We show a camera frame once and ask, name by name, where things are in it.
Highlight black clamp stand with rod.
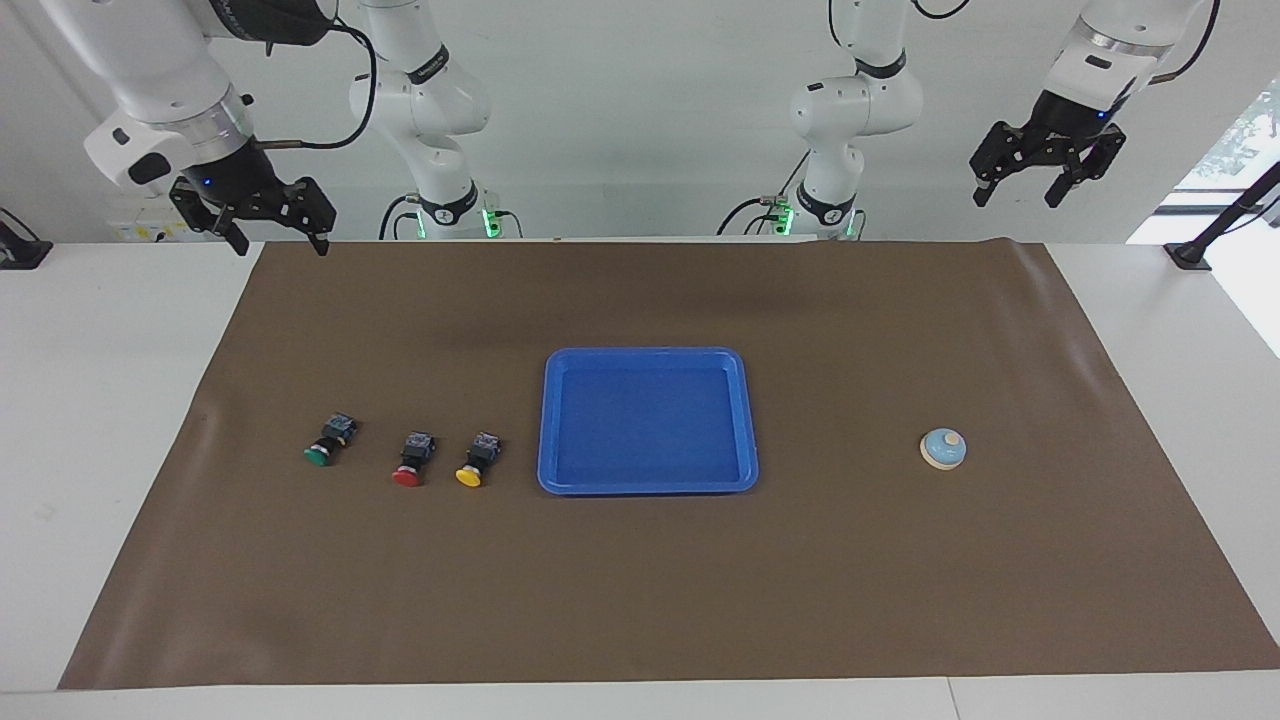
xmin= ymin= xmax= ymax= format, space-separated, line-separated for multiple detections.
xmin=1165 ymin=160 xmax=1280 ymax=271

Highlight blue plastic tray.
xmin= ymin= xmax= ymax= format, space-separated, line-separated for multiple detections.
xmin=537 ymin=347 xmax=760 ymax=497

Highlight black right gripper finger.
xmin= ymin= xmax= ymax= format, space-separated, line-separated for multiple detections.
xmin=170 ymin=178 xmax=250 ymax=257
xmin=283 ymin=177 xmax=336 ymax=257

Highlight bright window with greenery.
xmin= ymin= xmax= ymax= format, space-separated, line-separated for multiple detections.
xmin=1165 ymin=85 xmax=1280 ymax=216

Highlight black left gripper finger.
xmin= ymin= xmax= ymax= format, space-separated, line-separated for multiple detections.
xmin=969 ymin=122 xmax=1026 ymax=208
xmin=1044 ymin=125 xmax=1128 ymax=209

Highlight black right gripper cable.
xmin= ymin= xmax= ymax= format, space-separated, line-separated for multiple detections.
xmin=255 ymin=20 xmax=379 ymax=151

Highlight green push button switch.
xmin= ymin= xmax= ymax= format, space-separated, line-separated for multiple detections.
xmin=303 ymin=411 xmax=359 ymax=469

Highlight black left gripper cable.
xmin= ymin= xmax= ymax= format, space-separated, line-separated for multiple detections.
xmin=1148 ymin=0 xmax=1223 ymax=86

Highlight black base cable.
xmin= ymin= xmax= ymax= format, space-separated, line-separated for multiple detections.
xmin=716 ymin=150 xmax=811 ymax=237
xmin=378 ymin=193 xmax=426 ymax=241

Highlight white power strip yellow stickers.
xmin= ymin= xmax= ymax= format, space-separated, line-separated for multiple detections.
xmin=108 ymin=215 xmax=216 ymax=244

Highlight light blue desk bell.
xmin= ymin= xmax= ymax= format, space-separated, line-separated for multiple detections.
xmin=919 ymin=426 xmax=968 ymax=471

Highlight red push button switch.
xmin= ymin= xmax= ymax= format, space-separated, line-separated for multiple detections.
xmin=392 ymin=431 xmax=437 ymax=489

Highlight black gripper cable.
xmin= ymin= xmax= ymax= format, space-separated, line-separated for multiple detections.
xmin=1148 ymin=0 xmax=1223 ymax=86
xmin=255 ymin=20 xmax=379 ymax=151

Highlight brown table mat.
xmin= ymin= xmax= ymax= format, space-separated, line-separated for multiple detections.
xmin=57 ymin=238 xmax=1280 ymax=691

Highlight yellow push button switch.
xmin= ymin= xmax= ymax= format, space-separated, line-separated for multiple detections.
xmin=454 ymin=431 xmax=503 ymax=489

